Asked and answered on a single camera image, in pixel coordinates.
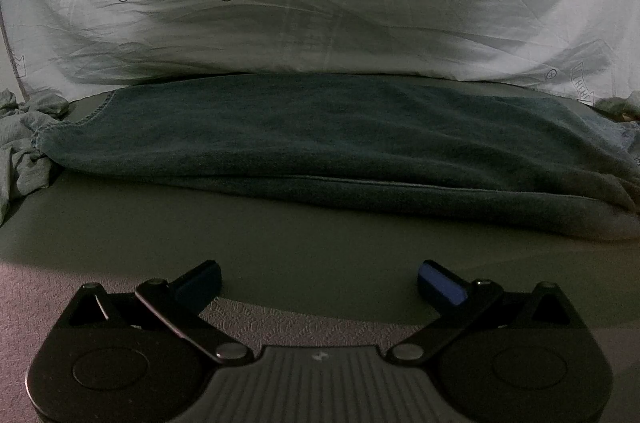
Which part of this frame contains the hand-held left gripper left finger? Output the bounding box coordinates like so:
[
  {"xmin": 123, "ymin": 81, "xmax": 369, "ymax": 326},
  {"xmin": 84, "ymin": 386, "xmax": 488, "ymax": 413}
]
[{"xmin": 59, "ymin": 260, "xmax": 255, "ymax": 365}]

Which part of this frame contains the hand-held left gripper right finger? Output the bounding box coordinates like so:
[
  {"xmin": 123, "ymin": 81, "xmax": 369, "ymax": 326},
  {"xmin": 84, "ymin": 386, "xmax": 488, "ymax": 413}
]
[{"xmin": 387, "ymin": 260, "xmax": 589, "ymax": 365}]

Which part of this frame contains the dark teal garment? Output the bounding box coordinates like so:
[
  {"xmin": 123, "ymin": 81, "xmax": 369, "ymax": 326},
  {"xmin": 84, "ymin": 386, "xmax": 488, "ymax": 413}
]
[{"xmin": 31, "ymin": 73, "xmax": 640, "ymax": 243}]

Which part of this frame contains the grey crumpled cloth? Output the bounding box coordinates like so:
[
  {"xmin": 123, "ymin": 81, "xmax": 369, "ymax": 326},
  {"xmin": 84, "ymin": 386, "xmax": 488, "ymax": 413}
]
[{"xmin": 0, "ymin": 88, "xmax": 77, "ymax": 226}]

